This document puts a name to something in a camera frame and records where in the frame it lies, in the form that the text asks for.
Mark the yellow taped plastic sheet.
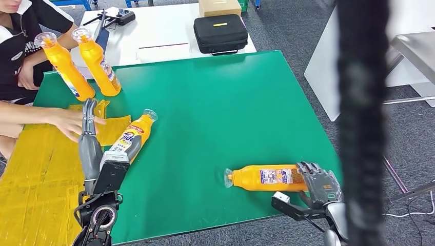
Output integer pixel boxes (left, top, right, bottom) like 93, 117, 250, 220
0, 100, 132, 246

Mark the black zippered carrying case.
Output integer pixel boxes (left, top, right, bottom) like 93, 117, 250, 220
193, 14, 248, 56

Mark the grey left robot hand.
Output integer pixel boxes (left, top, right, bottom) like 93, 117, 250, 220
78, 98, 142, 196

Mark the dark blue tablet cover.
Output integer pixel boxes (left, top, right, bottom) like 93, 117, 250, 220
93, 12, 110, 50

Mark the thin black rod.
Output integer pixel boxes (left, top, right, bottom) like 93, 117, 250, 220
139, 43, 189, 50

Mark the person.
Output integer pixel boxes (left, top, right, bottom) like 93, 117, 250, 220
0, 0, 106, 160

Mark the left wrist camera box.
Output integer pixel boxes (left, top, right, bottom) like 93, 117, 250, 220
92, 151, 131, 196

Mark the stainless steel table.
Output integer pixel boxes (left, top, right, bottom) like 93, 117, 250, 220
382, 31, 435, 204

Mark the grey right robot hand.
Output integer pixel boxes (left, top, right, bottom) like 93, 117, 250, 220
295, 161, 343, 209

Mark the black remote controller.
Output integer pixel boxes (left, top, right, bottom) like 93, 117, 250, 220
83, 9, 136, 27

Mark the green table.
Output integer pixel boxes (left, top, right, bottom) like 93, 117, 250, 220
34, 50, 342, 245

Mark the orange detergent bottle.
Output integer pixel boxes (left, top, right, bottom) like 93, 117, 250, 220
72, 28, 122, 97
102, 108, 159, 166
34, 32, 96, 102
224, 165, 308, 193

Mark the person's right hand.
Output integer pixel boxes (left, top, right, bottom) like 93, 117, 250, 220
51, 108, 106, 144

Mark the person's left hand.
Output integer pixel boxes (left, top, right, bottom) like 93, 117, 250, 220
17, 61, 36, 91

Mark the blue metal frame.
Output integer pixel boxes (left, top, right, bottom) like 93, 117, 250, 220
125, 0, 154, 9
51, 0, 92, 11

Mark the white partition panel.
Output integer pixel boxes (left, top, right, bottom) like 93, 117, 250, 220
303, 0, 435, 122

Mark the black blurred hanging cable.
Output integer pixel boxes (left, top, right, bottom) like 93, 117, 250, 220
335, 0, 391, 246

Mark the white floor cable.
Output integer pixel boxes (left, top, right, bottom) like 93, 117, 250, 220
384, 190, 435, 218

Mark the white table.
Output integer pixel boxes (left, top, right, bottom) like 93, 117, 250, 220
69, 3, 257, 79

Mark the brown cardboard box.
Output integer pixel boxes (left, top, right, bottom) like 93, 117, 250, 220
199, 0, 242, 17

